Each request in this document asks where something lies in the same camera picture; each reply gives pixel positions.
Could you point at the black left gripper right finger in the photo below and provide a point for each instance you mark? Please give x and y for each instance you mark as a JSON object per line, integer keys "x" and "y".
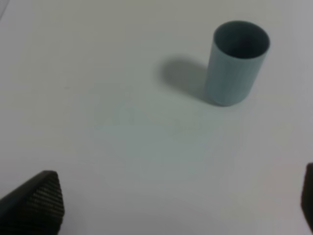
{"x": 307, "y": 196}

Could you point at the teal plastic cup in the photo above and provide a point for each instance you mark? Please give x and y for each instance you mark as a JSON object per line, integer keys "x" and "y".
{"x": 237, "y": 54}

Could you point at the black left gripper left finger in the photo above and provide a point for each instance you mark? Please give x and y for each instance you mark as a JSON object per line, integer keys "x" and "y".
{"x": 34, "y": 208}

